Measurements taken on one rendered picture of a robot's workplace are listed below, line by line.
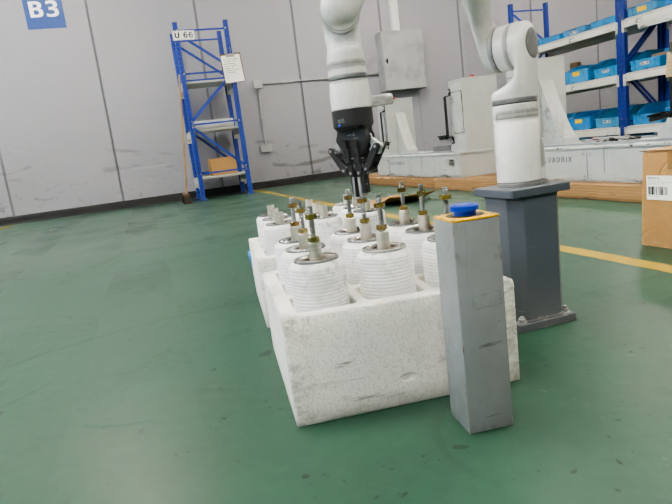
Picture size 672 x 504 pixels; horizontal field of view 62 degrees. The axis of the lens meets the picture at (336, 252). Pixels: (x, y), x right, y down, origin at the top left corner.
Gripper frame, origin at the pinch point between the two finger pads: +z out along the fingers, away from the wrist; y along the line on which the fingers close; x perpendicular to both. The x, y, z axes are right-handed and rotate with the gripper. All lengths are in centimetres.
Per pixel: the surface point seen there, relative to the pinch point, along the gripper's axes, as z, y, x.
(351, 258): 12.8, 0.1, -4.9
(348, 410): 33.9, 10.1, -20.2
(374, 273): 13.2, 11.1, -11.3
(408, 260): 12.0, 14.5, -6.3
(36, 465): 35, -22, -58
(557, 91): -23, -82, 280
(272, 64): -117, -501, 409
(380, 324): 20.6, 13.9, -14.4
